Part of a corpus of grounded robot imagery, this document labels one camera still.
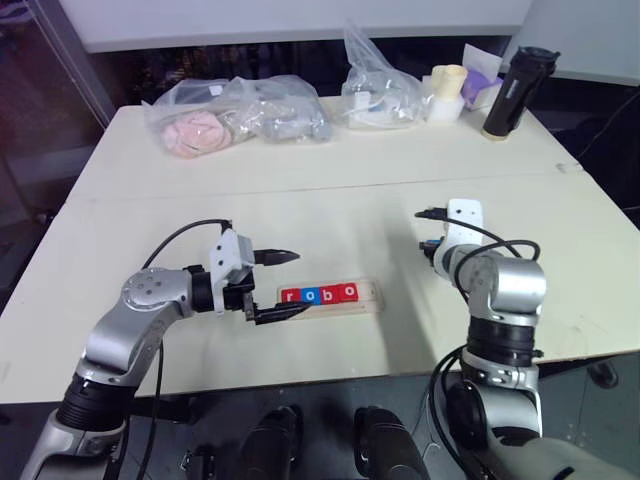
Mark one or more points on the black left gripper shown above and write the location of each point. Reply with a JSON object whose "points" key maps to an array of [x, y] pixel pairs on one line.
{"points": [[239, 296]]}

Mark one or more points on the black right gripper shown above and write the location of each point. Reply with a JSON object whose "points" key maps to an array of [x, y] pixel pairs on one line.
{"points": [[428, 249]]}

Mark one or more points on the red letter tile r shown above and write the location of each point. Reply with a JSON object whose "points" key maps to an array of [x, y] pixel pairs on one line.
{"points": [[290, 296]]}

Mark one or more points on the blue letter tile o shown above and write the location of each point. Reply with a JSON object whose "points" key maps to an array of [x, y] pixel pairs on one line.
{"points": [[309, 295]]}

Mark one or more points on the red letter b block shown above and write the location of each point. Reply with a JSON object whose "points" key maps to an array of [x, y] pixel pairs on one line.
{"points": [[327, 294]]}

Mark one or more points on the red letter tile o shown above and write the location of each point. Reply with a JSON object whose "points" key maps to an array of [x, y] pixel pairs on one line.
{"points": [[348, 292]]}

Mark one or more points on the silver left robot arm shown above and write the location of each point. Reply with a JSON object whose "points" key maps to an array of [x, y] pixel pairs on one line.
{"points": [[145, 295]]}

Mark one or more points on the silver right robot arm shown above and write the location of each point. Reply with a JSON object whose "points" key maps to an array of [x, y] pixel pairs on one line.
{"points": [[515, 285]]}

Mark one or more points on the wooden letter tray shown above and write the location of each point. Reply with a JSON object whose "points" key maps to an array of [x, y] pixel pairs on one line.
{"points": [[367, 305]]}

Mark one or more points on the cream foam cylinder stack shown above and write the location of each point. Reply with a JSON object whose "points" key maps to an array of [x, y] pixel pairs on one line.
{"points": [[442, 110]]}

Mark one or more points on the tall clear plastic bag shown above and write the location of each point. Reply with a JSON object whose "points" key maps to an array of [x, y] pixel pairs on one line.
{"points": [[375, 95]]}

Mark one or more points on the purple tissue box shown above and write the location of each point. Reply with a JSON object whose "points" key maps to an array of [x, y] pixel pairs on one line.
{"points": [[480, 87]]}

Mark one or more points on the cream plastic cup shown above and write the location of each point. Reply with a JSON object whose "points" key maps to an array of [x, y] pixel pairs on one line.
{"points": [[449, 80]]}

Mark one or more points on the clear bag with grey items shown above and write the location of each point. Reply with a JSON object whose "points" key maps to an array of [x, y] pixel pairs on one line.
{"points": [[290, 115]]}

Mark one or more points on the clear bag with pink item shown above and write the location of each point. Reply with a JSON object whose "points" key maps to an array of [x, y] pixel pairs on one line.
{"points": [[195, 130]]}

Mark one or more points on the black drink bottle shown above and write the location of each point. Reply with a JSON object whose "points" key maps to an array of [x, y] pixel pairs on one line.
{"points": [[515, 95]]}

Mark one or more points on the dark rounded shape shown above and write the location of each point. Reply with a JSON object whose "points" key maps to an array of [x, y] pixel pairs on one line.
{"points": [[385, 445]]}

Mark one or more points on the black chair caster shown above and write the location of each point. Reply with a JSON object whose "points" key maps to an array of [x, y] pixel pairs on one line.
{"points": [[605, 374]]}

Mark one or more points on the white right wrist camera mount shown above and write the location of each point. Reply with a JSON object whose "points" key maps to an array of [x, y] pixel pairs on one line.
{"points": [[465, 212]]}

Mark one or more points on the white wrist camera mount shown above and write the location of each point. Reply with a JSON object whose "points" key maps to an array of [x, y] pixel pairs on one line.
{"points": [[465, 212], [222, 255]]}

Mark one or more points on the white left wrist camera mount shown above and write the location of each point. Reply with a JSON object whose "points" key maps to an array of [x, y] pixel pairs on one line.
{"points": [[222, 255]]}

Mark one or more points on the grey metal frame post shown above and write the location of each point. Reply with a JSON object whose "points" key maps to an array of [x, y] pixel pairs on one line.
{"points": [[75, 60]]}

